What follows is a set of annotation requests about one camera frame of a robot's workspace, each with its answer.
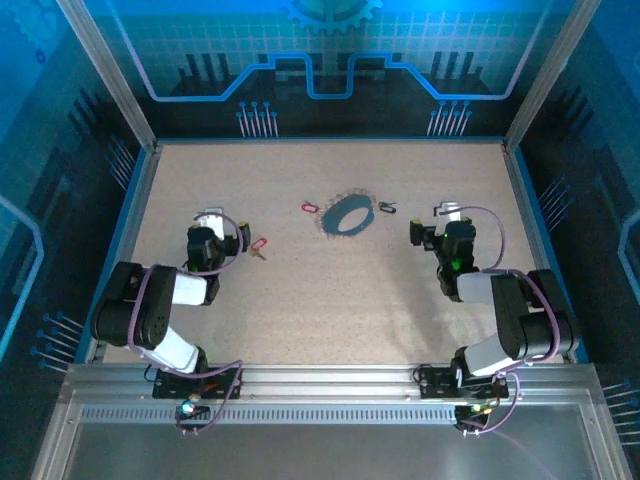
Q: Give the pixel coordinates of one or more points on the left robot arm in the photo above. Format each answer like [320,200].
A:
[150,310]

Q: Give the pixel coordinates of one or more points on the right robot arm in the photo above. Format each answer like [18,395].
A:
[520,320]

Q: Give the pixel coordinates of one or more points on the small LED circuit board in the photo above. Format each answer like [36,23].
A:
[189,409]
[475,409]

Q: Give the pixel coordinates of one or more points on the wide aluminium extrusion beam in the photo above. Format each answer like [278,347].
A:
[330,382]

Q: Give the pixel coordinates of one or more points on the grey metal sheet panel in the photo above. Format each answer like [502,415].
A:
[325,455]

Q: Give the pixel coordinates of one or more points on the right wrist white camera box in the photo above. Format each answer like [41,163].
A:
[447,208]

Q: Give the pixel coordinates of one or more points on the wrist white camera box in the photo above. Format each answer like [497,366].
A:
[447,208]
[216,222]

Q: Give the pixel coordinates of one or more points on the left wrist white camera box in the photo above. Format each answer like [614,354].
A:
[216,222]

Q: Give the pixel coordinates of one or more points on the aluminium table edge rail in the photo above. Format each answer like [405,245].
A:
[330,141]
[134,225]
[524,200]

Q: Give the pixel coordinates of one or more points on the aluminium corner post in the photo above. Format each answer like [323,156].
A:
[117,85]
[541,85]

